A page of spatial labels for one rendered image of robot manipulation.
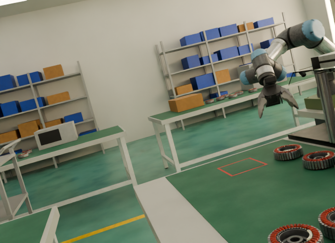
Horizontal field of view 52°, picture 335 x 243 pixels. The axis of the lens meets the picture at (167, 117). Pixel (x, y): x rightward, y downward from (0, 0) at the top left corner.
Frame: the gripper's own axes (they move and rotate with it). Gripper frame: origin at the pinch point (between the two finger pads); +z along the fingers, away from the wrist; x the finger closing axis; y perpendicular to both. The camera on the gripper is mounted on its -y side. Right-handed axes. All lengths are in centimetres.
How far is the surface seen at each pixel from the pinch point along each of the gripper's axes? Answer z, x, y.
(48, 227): 31, 94, -10
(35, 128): -327, 413, 361
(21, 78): -404, 408, 293
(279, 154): 13.8, 4.1, 7.5
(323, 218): 53, 3, -37
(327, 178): 34.0, -6.1, -10.3
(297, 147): 12.3, -3.3, 8.5
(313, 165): 26.4, -4.3, -4.9
